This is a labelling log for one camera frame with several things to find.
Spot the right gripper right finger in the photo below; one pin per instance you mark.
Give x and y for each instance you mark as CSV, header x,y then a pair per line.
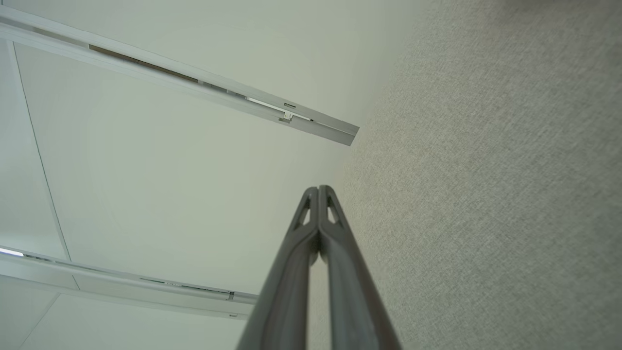
x,y
354,291

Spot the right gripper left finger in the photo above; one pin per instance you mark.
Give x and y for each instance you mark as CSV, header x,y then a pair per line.
x,y
286,291

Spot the grey fabric sofa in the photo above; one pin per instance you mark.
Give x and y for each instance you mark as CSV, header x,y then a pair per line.
x,y
486,194

